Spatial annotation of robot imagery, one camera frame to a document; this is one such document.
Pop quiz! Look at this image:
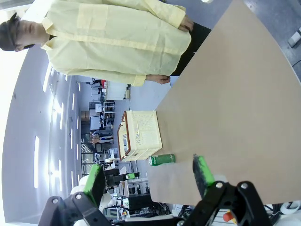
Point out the black hat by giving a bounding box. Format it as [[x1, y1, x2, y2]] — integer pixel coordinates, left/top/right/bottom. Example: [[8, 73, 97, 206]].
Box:
[[0, 13, 19, 52]]

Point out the white background cabinet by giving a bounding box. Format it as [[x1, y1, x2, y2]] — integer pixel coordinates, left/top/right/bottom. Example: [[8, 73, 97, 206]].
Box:
[[104, 82, 127, 101]]

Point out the person's right forearm yellow sleeve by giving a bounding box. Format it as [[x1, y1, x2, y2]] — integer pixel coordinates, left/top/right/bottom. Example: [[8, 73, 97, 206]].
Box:
[[89, 67, 147, 87]]

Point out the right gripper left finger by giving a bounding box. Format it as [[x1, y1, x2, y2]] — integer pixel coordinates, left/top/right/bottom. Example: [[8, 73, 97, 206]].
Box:
[[37, 163, 114, 226]]

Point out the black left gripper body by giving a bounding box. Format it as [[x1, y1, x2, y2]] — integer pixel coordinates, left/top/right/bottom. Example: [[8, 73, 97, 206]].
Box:
[[105, 168, 129, 188]]

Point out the person's left hand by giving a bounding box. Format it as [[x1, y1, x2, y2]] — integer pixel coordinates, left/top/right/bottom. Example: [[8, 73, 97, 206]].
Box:
[[178, 14, 195, 32]]

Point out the cream basket brown rim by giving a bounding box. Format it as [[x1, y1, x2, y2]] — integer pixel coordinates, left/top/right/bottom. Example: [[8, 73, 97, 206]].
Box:
[[117, 110, 163, 162]]

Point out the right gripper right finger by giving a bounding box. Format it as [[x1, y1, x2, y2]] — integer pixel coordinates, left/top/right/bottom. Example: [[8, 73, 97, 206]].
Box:
[[182, 154, 277, 226]]

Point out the green drink can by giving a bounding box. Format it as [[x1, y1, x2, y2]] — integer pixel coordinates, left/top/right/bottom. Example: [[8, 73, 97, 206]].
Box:
[[148, 153, 176, 167]]

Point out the person's left forearm yellow sleeve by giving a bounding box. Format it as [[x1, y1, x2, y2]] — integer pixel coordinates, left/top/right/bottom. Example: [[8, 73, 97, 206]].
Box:
[[141, 0, 188, 29]]

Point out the white floor power box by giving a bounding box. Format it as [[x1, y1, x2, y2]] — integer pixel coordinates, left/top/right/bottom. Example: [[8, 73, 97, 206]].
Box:
[[288, 32, 301, 48]]

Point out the person's right hand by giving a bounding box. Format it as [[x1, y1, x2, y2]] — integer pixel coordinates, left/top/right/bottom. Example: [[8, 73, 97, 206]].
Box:
[[146, 74, 170, 85]]

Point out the person in yellow gown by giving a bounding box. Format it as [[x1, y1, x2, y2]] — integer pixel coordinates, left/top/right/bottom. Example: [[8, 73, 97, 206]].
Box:
[[0, 0, 212, 87]]

